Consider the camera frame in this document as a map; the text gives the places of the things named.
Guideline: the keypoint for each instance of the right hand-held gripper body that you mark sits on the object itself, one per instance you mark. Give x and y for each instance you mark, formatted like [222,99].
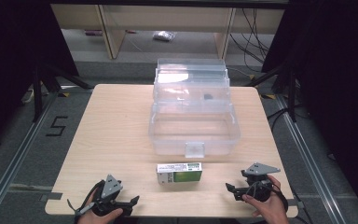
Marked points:
[259,179]

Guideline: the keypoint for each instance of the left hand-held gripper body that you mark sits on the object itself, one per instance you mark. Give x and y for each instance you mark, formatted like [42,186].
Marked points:
[108,188]

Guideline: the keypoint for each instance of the green and white carton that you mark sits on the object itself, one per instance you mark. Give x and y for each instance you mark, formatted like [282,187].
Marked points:
[180,173]

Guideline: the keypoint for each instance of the clear plastic storage box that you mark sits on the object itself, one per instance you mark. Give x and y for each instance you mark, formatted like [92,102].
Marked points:
[194,124]

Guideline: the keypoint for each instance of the person's left hand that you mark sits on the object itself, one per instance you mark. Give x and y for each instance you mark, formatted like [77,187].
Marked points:
[101,217]

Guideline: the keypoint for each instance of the person's right hand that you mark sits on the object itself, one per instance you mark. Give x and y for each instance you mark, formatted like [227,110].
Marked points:
[270,208]

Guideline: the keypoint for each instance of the black metal stand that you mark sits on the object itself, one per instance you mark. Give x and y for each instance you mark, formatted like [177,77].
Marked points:
[291,93]
[38,93]

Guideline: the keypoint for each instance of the black curtain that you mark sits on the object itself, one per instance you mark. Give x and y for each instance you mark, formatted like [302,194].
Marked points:
[12,62]
[338,77]

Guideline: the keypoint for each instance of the pink object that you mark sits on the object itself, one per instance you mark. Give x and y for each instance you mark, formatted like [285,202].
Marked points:
[92,32]

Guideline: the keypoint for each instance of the clear plastic bag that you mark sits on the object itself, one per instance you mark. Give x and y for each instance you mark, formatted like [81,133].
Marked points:
[164,35]

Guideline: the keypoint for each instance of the wooden shelf unit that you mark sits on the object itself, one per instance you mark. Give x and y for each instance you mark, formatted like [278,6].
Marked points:
[167,18]

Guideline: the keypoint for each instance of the aluminium floor rail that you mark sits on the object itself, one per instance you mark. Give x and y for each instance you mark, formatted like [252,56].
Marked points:
[310,161]
[15,155]

